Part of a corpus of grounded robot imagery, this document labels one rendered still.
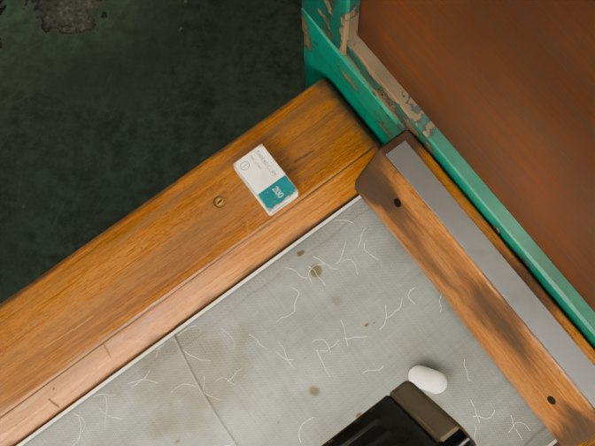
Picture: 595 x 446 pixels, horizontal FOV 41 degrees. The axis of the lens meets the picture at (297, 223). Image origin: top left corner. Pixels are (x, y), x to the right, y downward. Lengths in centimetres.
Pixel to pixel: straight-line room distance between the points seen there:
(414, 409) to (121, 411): 42
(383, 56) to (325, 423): 34
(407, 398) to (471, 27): 24
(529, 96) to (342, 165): 30
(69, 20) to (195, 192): 106
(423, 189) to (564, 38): 26
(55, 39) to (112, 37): 12
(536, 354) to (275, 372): 25
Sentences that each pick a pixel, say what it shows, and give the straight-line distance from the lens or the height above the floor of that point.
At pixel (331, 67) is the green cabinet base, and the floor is 79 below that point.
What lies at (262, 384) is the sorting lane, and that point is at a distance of 79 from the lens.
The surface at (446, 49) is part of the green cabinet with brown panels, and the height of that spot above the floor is 99.
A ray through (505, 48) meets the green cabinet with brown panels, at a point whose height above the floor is 106.
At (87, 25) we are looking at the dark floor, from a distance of 181.
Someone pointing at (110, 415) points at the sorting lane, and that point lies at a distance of 81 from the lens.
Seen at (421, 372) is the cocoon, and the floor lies 76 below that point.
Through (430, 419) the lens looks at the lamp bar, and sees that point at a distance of 43.
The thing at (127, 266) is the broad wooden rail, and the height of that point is 76.
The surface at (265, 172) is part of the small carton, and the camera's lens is 78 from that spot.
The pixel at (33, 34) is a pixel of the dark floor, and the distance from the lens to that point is 183.
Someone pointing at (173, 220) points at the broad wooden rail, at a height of 76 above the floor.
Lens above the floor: 152
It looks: 75 degrees down
